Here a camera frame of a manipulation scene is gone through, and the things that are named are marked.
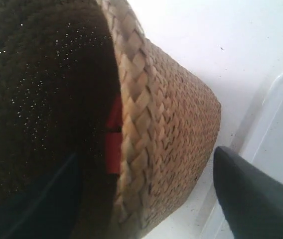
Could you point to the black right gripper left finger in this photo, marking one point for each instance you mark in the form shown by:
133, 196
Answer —
53, 210

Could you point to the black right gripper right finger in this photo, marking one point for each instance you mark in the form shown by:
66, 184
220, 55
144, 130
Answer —
251, 200

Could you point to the red cylinder block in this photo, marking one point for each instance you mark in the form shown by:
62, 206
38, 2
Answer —
113, 141
114, 122

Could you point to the brown woven wicker basket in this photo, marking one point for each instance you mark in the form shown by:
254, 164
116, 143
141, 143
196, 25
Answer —
62, 62

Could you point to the white rectangular plastic tray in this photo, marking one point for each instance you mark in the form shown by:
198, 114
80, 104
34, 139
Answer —
262, 147

